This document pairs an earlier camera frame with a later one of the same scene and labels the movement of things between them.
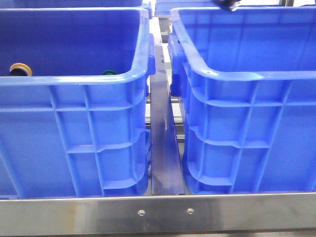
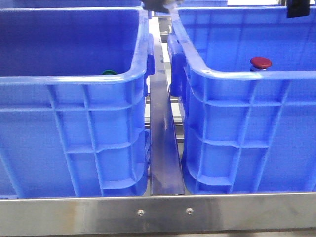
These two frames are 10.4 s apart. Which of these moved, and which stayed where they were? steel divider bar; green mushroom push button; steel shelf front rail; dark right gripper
Moved: dark right gripper
Stayed: steel shelf front rail; green mushroom push button; steel divider bar
